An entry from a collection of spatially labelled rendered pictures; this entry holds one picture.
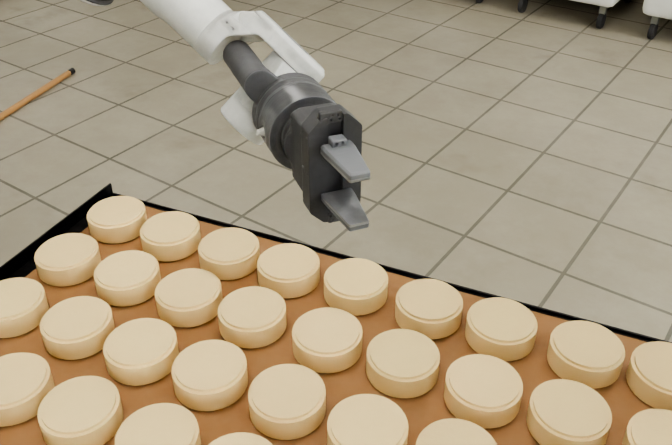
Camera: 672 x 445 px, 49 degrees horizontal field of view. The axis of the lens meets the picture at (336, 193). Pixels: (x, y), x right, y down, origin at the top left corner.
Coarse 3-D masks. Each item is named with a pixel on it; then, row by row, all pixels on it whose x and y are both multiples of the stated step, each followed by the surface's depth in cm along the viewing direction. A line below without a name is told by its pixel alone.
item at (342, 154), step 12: (336, 144) 70; (348, 144) 71; (324, 156) 70; (336, 156) 69; (348, 156) 69; (360, 156) 69; (336, 168) 69; (348, 168) 67; (360, 168) 67; (348, 180) 67; (360, 180) 67
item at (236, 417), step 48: (96, 240) 65; (48, 288) 59; (192, 336) 55; (288, 336) 55; (624, 336) 55; (336, 384) 51; (528, 384) 51; (624, 384) 51; (0, 432) 47; (528, 432) 47; (624, 432) 47
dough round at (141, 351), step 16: (144, 320) 53; (160, 320) 53; (112, 336) 52; (128, 336) 52; (144, 336) 52; (160, 336) 52; (112, 352) 51; (128, 352) 51; (144, 352) 51; (160, 352) 51; (176, 352) 52; (112, 368) 50; (128, 368) 50; (144, 368) 50; (160, 368) 50; (128, 384) 50; (144, 384) 50
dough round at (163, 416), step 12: (144, 408) 47; (156, 408) 47; (168, 408) 47; (180, 408) 47; (132, 420) 46; (144, 420) 46; (156, 420) 46; (168, 420) 46; (180, 420) 46; (192, 420) 46; (120, 432) 45; (132, 432) 45; (144, 432) 45; (156, 432) 45; (168, 432) 45; (180, 432) 45; (192, 432) 45; (120, 444) 44; (132, 444) 44; (144, 444) 44; (156, 444) 44; (168, 444) 44; (180, 444) 44; (192, 444) 44
